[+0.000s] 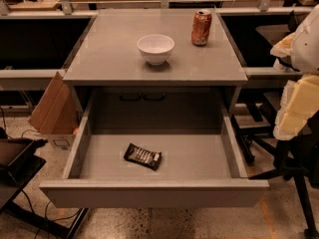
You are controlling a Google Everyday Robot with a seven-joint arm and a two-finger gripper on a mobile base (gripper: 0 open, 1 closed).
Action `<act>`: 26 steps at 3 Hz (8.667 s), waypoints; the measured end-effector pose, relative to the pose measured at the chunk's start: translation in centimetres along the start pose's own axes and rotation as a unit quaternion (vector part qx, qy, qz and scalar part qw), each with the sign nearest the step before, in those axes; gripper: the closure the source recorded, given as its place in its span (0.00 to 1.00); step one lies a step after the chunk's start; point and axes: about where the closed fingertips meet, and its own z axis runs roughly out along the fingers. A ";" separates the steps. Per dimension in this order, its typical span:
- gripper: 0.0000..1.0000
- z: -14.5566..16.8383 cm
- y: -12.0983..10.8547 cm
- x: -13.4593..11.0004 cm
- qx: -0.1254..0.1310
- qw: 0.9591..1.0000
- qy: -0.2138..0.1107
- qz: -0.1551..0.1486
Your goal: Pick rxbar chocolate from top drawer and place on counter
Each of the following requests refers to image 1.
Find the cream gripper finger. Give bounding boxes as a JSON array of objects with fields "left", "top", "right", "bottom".
[
  {"left": 270, "top": 33, "right": 295, "bottom": 58},
  {"left": 273, "top": 75, "right": 319, "bottom": 140}
]

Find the black rxbar chocolate wrapper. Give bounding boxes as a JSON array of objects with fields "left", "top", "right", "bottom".
[{"left": 124, "top": 143, "right": 161, "bottom": 170}]

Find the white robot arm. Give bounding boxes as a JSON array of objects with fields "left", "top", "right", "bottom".
[{"left": 270, "top": 5, "right": 319, "bottom": 140}]

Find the grey counter cabinet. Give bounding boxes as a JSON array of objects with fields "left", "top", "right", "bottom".
[{"left": 65, "top": 9, "right": 247, "bottom": 134}]

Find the open grey top drawer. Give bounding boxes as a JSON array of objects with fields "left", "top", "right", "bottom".
[{"left": 39, "top": 89, "right": 270, "bottom": 209}]

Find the black office chair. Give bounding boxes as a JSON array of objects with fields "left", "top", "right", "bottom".
[{"left": 232, "top": 10, "right": 319, "bottom": 239}]

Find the orange soda can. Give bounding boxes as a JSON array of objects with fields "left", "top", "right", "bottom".
[{"left": 191, "top": 9, "right": 212, "bottom": 46}]

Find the white bowl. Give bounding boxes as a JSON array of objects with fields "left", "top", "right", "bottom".
[{"left": 137, "top": 34, "right": 174, "bottom": 65}]

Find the brown cardboard box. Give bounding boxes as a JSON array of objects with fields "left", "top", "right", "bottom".
[{"left": 27, "top": 71, "right": 80, "bottom": 151}]

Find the black table at left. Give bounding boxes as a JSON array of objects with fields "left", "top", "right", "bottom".
[{"left": 0, "top": 138, "right": 88, "bottom": 239}]

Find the black floor cable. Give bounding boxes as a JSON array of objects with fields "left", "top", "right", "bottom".
[{"left": 19, "top": 189, "right": 84, "bottom": 239}]

